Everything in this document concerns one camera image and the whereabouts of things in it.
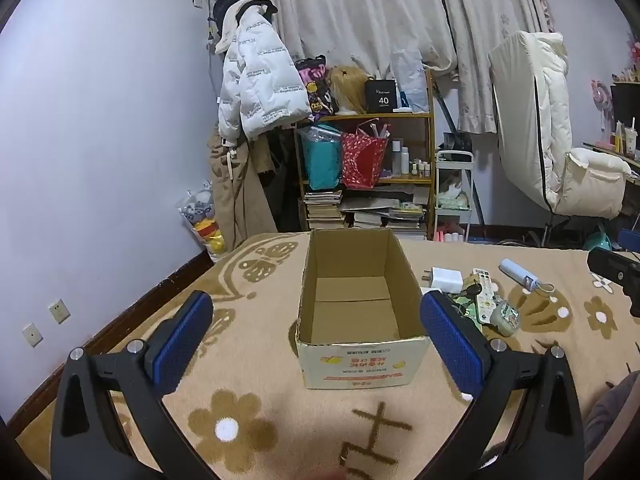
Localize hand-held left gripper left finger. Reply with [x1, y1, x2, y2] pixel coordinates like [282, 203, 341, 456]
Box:
[50, 290, 216, 480]

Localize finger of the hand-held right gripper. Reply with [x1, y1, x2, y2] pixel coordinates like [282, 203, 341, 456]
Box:
[586, 247, 640, 319]

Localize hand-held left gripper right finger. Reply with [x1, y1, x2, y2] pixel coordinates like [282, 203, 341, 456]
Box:
[419, 290, 586, 480]

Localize green card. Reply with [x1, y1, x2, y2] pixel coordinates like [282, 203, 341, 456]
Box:
[449, 291, 485, 332]

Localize white remote control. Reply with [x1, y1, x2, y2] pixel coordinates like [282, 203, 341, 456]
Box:
[472, 270, 499, 324]

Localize round sticker-covered case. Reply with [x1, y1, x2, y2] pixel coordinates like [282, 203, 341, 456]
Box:
[489, 300, 522, 339]

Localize white charger adapter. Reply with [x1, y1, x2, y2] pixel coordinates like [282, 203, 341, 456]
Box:
[422, 267, 463, 293]

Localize white cylinder with strap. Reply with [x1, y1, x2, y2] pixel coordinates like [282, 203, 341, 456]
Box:
[500, 258, 556, 295]

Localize cardboard box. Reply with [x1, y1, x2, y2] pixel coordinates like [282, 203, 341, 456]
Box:
[295, 228, 432, 390]

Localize teal plastic stool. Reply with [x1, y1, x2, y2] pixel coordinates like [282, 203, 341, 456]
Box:
[584, 226, 612, 252]

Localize bag of plush toys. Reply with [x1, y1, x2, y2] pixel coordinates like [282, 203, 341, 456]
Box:
[176, 187, 226, 257]

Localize drink cup with straw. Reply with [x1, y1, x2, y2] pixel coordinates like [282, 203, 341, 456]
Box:
[621, 117, 639, 157]

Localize person's leg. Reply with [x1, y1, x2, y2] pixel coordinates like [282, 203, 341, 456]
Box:
[584, 371, 640, 461]

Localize green tissue packs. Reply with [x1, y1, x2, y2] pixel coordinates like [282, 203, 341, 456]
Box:
[437, 192, 471, 211]

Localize cream padded chair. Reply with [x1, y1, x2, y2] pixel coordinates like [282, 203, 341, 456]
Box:
[487, 30, 634, 248]

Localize beige coat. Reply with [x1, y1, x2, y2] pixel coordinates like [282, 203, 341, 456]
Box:
[207, 130, 279, 252]

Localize black monitor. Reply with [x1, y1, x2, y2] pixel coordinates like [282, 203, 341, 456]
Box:
[609, 82, 640, 136]

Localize pink decoration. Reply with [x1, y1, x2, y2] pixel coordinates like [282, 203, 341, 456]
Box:
[590, 79, 615, 111]

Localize stack of books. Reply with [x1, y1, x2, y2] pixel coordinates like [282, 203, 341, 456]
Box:
[302, 190, 431, 241]

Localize white trolley cart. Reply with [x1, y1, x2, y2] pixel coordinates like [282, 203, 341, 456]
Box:
[434, 150, 476, 244]

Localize row of small cosmetic bottles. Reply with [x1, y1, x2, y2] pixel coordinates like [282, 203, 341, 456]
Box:
[392, 140, 433, 178]

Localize black pouch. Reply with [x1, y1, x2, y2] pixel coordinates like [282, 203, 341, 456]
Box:
[442, 132, 472, 154]

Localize red gift bag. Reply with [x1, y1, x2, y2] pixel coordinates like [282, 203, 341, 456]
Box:
[341, 120, 391, 190]

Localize black garment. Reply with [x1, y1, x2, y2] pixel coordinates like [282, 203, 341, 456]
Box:
[250, 127, 302, 234]

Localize teal bag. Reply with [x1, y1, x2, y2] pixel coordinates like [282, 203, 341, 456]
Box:
[299, 125, 344, 191]

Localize wooden shelf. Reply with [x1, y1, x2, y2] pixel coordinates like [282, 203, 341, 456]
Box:
[292, 67, 436, 241]

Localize black box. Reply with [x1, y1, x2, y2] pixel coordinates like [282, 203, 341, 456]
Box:
[364, 79, 399, 113]

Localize white plastic bag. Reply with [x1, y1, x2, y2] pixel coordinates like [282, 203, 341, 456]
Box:
[390, 50, 431, 113]

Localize blonde wig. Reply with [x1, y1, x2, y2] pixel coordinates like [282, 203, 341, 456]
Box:
[327, 65, 369, 116]

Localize white puffer jacket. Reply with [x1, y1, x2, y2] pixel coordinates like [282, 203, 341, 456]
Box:
[215, 0, 314, 149]

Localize black pink printed bag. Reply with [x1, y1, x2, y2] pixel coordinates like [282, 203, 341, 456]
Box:
[294, 55, 334, 116]

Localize dark hat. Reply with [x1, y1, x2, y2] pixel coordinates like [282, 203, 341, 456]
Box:
[211, 0, 251, 27]

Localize pale floral curtain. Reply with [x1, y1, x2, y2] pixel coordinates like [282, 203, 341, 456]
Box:
[260, 0, 552, 134]

